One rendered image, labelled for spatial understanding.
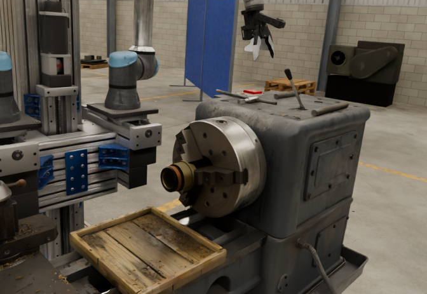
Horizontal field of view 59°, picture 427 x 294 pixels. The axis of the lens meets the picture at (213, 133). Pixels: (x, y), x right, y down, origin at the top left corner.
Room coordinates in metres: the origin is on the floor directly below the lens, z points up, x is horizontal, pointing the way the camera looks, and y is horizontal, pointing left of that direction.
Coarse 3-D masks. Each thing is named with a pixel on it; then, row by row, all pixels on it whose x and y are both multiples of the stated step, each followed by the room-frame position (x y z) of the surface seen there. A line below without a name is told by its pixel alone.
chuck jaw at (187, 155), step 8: (176, 136) 1.16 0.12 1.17; (184, 136) 1.14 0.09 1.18; (192, 136) 1.16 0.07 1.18; (184, 144) 1.12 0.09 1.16; (192, 144) 1.14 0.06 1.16; (184, 152) 1.10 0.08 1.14; (192, 152) 1.12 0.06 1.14; (200, 152) 1.14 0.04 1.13; (176, 160) 1.10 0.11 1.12; (184, 160) 1.08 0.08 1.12; (192, 160) 1.10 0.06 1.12; (200, 160) 1.16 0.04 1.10
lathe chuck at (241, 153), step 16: (192, 128) 1.17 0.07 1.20; (208, 128) 1.12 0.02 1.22; (224, 128) 1.10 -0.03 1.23; (240, 128) 1.14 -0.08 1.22; (176, 144) 1.22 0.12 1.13; (208, 144) 1.12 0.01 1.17; (224, 144) 1.07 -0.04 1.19; (240, 144) 1.07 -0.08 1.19; (208, 160) 1.21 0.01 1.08; (224, 160) 1.07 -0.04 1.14; (240, 160) 1.04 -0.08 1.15; (256, 160) 1.08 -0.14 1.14; (256, 176) 1.07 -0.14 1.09; (208, 192) 1.11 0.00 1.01; (224, 192) 1.06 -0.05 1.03; (240, 192) 1.02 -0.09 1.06; (208, 208) 1.10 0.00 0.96; (224, 208) 1.06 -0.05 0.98; (240, 208) 1.10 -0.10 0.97
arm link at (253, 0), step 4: (244, 0) 1.52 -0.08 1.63; (248, 0) 1.50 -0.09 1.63; (252, 0) 1.50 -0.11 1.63; (256, 0) 1.50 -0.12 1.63; (260, 0) 1.50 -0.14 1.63; (244, 4) 1.53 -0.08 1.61; (248, 4) 1.50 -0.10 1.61; (252, 4) 1.49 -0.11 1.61; (256, 4) 1.49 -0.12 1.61; (260, 4) 1.50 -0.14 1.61
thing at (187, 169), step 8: (168, 168) 1.02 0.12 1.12; (176, 168) 1.03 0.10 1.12; (184, 168) 1.04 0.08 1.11; (192, 168) 1.05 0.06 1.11; (160, 176) 1.05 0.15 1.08; (168, 176) 1.06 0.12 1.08; (176, 176) 1.01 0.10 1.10; (184, 176) 1.02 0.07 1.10; (192, 176) 1.04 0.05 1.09; (168, 184) 1.04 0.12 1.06; (176, 184) 1.00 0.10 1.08; (184, 184) 1.02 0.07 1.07; (192, 184) 1.04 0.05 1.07
